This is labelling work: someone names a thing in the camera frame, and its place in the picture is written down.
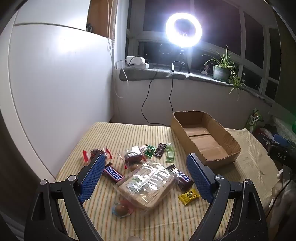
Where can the red cardboard box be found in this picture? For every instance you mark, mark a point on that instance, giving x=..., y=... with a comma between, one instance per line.
x=261, y=132

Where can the pale green candy packet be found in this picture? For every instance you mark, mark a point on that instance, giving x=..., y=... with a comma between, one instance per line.
x=170, y=156
x=170, y=146

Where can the white power adapter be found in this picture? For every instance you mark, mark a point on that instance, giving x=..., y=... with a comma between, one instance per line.
x=135, y=60

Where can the black candy packet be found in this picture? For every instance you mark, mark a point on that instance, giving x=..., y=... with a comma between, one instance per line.
x=160, y=150

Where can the yellow candy packet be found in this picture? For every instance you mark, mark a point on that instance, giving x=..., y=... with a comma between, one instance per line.
x=189, y=196

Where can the grey windowsill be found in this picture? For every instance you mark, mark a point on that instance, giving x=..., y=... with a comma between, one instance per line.
x=138, y=74

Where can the white wardrobe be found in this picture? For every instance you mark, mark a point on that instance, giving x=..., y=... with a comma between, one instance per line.
x=57, y=92

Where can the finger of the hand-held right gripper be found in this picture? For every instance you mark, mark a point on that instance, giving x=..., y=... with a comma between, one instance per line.
x=281, y=139

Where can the red-ended dark cake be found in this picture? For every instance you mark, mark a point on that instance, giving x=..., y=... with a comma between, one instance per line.
x=133, y=158
x=94, y=152

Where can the green snack bag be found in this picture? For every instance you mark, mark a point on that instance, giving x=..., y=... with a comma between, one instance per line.
x=254, y=118

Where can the brown chocolate bar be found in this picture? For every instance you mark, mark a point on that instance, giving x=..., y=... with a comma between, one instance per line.
x=181, y=178
x=113, y=173

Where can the white power strip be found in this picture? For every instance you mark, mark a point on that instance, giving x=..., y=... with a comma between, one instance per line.
x=138, y=66

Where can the person's right forearm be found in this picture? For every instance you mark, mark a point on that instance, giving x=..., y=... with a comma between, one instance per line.
x=281, y=208

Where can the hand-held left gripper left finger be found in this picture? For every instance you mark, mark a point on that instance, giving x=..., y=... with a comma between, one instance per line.
x=92, y=178

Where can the white window frame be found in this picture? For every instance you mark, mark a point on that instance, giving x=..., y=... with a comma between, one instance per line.
x=242, y=34

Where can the small figurine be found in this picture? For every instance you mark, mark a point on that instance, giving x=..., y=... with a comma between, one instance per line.
x=205, y=68

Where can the potted spider plant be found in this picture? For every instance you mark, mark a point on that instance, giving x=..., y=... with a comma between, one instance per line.
x=220, y=71

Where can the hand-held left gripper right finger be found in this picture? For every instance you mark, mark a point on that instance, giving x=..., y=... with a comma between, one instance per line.
x=198, y=178

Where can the black tripod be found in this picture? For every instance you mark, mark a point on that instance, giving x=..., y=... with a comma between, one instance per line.
x=182, y=58

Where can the clear bag of sliced bread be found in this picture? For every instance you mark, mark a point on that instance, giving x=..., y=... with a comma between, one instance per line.
x=145, y=187

